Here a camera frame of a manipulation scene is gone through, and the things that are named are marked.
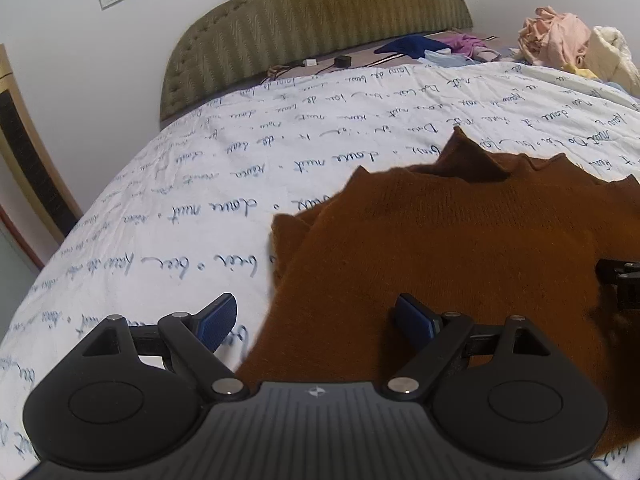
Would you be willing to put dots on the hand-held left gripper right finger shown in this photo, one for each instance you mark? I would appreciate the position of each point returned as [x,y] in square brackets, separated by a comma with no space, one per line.
[412,317]

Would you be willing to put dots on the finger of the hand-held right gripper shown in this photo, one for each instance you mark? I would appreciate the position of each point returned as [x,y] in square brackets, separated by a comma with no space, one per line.
[610,271]

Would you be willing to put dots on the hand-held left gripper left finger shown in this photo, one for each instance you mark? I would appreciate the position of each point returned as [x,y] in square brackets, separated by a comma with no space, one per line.
[217,322]

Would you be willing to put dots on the brown knitted sweater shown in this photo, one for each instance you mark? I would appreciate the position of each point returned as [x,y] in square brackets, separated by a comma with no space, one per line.
[450,240]

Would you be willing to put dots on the pile of pink clothes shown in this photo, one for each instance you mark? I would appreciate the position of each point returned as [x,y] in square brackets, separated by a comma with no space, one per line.
[555,35]

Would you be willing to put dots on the white printed blanket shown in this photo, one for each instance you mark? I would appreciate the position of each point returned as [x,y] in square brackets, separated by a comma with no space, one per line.
[175,200]

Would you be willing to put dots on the yellow cloth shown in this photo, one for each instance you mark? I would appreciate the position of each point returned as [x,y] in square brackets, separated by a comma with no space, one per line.
[580,71]

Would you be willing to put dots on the light blue cloth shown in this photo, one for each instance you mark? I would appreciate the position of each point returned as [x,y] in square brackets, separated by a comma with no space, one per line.
[447,58]

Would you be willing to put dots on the black charger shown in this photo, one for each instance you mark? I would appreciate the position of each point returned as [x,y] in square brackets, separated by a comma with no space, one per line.
[342,61]

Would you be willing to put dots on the purple garment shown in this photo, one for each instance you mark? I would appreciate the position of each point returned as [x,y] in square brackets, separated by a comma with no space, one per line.
[465,44]

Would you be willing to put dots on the white charger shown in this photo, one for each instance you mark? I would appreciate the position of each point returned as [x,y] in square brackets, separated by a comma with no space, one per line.
[310,62]

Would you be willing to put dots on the olive upholstered headboard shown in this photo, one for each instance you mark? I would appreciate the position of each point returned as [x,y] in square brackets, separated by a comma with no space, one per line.
[325,15]

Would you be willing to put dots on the wooden door frame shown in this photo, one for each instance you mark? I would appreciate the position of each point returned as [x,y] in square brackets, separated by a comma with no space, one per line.
[35,160]

